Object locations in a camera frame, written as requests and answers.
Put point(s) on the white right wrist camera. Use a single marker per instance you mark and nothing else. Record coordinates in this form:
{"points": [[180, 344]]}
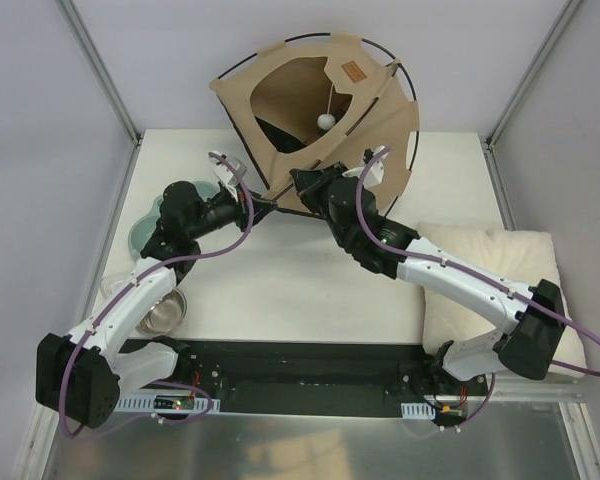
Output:
{"points": [[371, 169]]}

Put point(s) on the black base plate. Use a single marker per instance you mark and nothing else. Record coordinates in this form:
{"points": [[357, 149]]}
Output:
{"points": [[318, 379]]}

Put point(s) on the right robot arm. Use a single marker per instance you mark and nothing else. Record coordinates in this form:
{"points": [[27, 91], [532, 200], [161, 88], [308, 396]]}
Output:
{"points": [[525, 333]]}

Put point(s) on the clear plastic cup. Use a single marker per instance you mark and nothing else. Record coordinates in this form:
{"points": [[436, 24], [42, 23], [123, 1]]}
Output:
{"points": [[110, 284]]}

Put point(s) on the beige fabric pet tent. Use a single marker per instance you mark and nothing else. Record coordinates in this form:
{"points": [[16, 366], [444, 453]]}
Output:
{"points": [[330, 115]]}

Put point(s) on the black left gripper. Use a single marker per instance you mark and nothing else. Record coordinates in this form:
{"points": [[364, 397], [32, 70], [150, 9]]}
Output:
{"points": [[255, 209]]}

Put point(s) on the green double pet bowl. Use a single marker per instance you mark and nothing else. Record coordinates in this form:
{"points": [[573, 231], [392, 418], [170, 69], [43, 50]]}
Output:
{"points": [[144, 227]]}

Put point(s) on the steel pet bowl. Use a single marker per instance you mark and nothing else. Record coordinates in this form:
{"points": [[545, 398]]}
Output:
{"points": [[165, 316]]}

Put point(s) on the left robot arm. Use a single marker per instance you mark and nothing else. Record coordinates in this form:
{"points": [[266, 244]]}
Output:
{"points": [[83, 374]]}

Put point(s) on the white pompom cat toy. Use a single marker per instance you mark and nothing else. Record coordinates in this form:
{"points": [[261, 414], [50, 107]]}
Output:
{"points": [[326, 120]]}

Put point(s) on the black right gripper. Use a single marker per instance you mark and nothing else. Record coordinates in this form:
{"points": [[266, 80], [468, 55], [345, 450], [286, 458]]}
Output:
{"points": [[306, 181]]}

